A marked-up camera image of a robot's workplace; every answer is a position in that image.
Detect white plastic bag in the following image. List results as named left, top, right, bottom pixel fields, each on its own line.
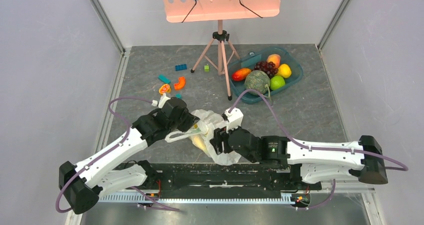
left=164, top=109, right=241, bottom=166

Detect yellow banana fake fruit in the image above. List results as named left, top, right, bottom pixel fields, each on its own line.
left=191, top=134, right=208, bottom=153

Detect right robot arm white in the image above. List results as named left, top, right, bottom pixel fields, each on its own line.
left=209, top=127, right=388, bottom=189

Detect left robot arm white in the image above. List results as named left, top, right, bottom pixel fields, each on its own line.
left=55, top=95, right=200, bottom=215

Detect red orange mango fake fruit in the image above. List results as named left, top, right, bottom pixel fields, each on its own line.
left=231, top=67, right=252, bottom=82

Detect yellow lemon fake fruit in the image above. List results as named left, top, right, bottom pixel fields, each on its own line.
left=276, top=63, right=292, bottom=79

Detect peach fake fruit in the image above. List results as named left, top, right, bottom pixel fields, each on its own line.
left=266, top=54, right=281, bottom=68

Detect orange slice toy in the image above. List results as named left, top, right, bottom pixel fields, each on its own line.
left=158, top=83, right=171, bottom=95

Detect orange curved block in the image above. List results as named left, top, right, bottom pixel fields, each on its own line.
left=173, top=76, right=186, bottom=91

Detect teal flat block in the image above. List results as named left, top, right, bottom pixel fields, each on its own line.
left=158, top=74, right=171, bottom=84

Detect blue lego brick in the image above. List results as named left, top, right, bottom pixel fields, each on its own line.
left=174, top=63, right=188, bottom=72

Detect green netted melon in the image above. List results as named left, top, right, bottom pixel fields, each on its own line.
left=243, top=70, right=271, bottom=104

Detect teal plastic fruit bin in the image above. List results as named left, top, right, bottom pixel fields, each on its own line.
left=228, top=47, right=304, bottom=104

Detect dark red grape bunch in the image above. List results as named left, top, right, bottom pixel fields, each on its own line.
left=253, top=61, right=279, bottom=79

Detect pink music stand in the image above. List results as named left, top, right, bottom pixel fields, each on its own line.
left=163, top=0, right=281, bottom=100

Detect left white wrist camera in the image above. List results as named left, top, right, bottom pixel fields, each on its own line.
left=151, top=93, right=171, bottom=109

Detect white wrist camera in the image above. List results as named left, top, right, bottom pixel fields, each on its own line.
left=222, top=108, right=244, bottom=132
left=151, top=93, right=171, bottom=109

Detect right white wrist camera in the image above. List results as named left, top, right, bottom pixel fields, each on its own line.
left=222, top=108, right=244, bottom=132

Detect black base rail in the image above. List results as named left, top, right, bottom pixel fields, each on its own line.
left=114, top=162, right=324, bottom=201

